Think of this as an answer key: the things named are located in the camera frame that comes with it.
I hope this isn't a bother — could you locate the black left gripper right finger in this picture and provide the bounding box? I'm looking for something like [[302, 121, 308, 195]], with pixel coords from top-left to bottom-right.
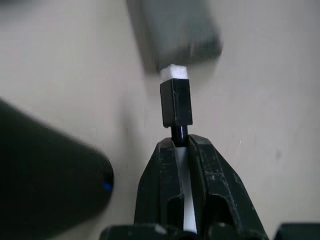
[[186, 134, 270, 240]]

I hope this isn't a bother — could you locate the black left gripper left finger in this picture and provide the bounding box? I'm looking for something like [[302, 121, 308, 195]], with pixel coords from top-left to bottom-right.
[[133, 138, 185, 240]]

